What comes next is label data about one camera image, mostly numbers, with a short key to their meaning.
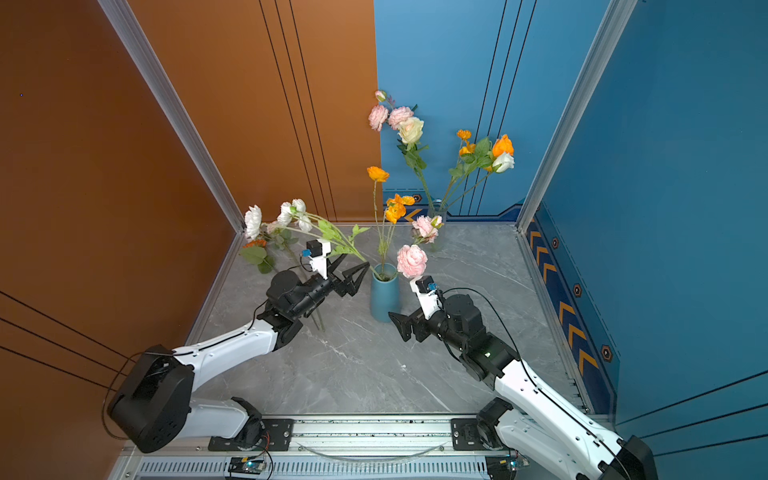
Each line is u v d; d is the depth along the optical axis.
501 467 0.70
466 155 0.88
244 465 0.71
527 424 0.58
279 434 0.74
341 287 0.68
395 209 0.71
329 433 0.75
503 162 0.81
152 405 0.42
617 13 0.70
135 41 0.73
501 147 0.83
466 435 0.72
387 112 0.85
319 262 0.66
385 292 0.81
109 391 0.70
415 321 0.63
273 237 1.16
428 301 0.63
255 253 1.06
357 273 0.69
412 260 0.67
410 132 0.79
